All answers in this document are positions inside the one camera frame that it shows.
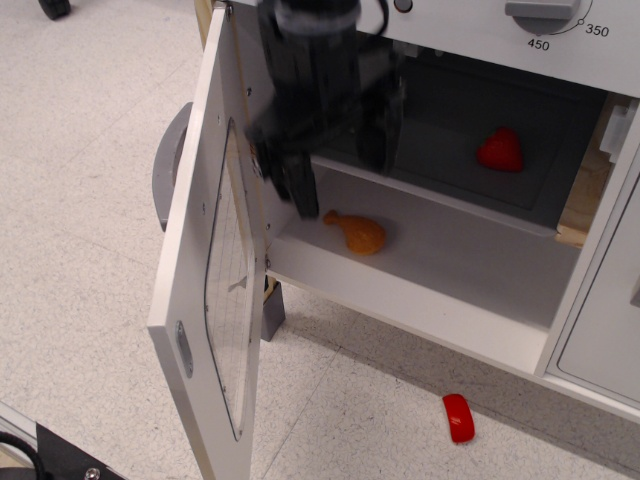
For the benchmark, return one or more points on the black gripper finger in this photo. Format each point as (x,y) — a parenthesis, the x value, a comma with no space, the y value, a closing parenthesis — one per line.
(292,176)
(378,134)

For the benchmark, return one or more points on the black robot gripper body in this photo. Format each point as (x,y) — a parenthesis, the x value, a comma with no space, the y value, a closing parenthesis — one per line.
(321,70)

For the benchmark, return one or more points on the grey oven door handle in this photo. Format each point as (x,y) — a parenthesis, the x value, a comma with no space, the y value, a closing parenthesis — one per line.
(166,163)

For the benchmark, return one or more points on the white toy oven door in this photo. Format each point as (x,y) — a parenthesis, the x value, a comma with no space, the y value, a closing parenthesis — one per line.
(205,316)

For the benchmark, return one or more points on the orange toy chicken drumstick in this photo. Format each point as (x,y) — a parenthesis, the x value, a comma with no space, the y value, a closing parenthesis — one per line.
(363,236)

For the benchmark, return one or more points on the small black round button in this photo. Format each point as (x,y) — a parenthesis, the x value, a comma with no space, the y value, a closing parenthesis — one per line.
(403,6)

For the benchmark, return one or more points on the red toy strawberry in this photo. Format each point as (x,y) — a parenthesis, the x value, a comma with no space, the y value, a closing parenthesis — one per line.
(501,151)

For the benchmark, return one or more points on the grey leg foot cap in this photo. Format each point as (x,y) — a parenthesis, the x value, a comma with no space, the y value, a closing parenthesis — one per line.
(273,313)

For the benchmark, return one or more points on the white toy kitchen cabinet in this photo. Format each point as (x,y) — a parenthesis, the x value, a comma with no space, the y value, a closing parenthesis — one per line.
(492,292)

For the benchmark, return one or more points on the grey temperature knob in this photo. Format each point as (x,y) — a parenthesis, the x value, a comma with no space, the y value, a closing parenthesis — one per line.
(542,17)

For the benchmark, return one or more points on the black caster wheel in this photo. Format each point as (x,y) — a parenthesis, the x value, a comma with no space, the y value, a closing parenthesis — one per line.
(55,9)

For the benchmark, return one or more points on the red toy piece on floor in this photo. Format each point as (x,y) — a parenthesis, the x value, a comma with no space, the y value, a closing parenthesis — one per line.
(460,419)

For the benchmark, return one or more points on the white right cabinet door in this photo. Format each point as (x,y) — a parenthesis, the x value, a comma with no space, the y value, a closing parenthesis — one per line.
(598,348)

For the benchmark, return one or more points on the wooden kitchen leg post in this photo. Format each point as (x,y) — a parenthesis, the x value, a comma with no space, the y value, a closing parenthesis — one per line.
(203,10)

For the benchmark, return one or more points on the black metal base plate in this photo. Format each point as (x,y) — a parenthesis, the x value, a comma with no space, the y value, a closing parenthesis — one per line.
(64,460)

